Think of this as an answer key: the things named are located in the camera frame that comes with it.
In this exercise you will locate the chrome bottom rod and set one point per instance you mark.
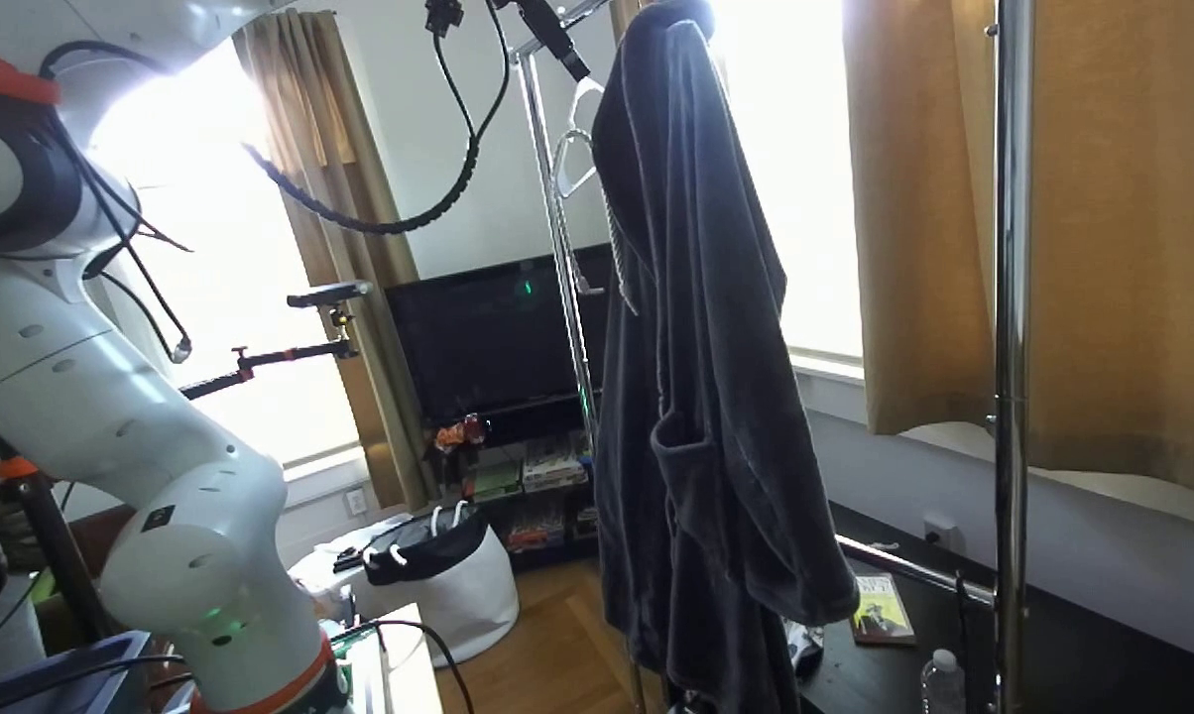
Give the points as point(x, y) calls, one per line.
point(903, 566)

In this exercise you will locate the black camera on mount arm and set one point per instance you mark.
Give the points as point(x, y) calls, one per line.
point(332, 303)

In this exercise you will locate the black media shelf with boxes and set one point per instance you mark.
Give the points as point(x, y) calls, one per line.
point(524, 470)

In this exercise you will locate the mustard yellow curtain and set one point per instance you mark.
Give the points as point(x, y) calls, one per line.
point(1112, 222)

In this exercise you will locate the white bag with black top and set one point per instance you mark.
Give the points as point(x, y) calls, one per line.
point(447, 560)

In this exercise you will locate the white plastic hanger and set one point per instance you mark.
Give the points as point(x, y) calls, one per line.
point(573, 151)

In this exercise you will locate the black television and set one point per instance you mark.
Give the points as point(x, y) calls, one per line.
point(489, 343)

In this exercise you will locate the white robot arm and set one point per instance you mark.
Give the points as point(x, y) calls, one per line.
point(78, 398)

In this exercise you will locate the chrome rack pole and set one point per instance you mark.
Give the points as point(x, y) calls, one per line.
point(1014, 52)

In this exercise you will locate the brown striped curtain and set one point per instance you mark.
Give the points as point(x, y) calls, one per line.
point(317, 136)

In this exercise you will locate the dark blue bathrobe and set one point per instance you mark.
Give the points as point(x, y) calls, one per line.
point(707, 500)

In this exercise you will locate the small booklet on floor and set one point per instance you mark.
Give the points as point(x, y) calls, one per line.
point(882, 618)

